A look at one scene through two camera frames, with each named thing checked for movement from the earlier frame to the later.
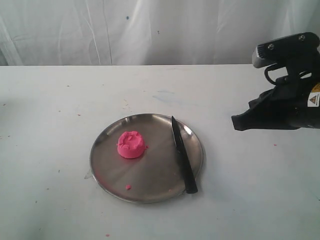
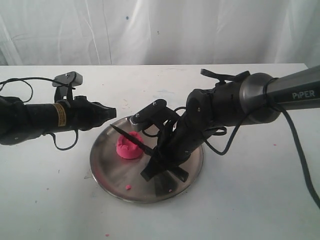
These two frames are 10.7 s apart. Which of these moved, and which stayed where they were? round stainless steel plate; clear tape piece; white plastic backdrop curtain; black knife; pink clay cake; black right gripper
Moved: black right gripper; black knife
Stayed: clear tape piece; white plastic backdrop curtain; round stainless steel plate; pink clay cake
